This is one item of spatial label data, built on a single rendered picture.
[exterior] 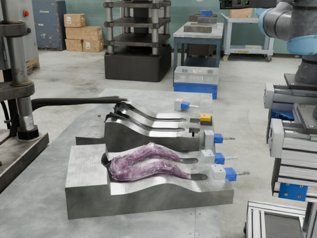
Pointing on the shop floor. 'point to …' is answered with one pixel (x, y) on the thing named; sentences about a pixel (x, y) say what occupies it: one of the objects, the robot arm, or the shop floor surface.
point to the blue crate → (185, 87)
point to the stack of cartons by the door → (82, 34)
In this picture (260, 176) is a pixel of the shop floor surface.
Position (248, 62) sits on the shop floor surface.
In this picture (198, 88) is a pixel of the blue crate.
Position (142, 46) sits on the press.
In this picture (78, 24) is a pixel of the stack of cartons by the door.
